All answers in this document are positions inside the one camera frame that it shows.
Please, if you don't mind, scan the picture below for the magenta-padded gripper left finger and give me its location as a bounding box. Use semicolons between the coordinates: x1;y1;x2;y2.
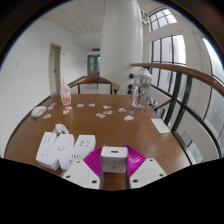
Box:
61;145;105;190

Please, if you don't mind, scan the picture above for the beige single door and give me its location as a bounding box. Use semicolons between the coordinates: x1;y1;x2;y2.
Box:
48;43;63;96

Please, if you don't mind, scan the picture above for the white computer mouse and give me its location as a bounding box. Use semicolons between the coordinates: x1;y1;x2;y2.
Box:
30;105;48;119

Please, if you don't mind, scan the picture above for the brown wooden chair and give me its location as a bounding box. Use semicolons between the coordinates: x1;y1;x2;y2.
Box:
68;76;121;95

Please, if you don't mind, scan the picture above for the glass double door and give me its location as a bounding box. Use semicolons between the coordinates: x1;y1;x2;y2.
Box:
87;54;101;77

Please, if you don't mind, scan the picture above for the wide black-framed window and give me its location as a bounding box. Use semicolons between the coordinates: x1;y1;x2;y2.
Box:
201;37;224;136

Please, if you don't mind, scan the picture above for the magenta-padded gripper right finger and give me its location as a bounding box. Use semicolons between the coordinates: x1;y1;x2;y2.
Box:
123;144;168;190

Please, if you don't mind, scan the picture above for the small white charger block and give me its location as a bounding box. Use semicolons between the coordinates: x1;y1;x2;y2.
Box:
100;145;129;174

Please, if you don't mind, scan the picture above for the tall black-framed window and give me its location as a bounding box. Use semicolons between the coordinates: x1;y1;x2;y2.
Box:
150;34;187;94

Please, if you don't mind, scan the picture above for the coiled white cable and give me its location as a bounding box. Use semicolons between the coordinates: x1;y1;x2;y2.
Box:
53;123;70;137

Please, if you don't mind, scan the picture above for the white paper card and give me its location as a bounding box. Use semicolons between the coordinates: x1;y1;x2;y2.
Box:
150;118;171;135

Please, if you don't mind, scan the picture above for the arched black-framed window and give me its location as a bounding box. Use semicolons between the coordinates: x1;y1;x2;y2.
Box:
147;8;178;33

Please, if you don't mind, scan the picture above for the white power strip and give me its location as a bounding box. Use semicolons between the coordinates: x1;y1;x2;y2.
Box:
35;131;97;172

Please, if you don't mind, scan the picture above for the wooden handrail with black bars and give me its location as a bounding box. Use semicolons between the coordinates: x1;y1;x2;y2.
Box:
128;62;224;165

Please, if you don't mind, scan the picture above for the clear plastic water bottle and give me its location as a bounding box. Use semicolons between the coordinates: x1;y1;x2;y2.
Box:
131;67;153;111

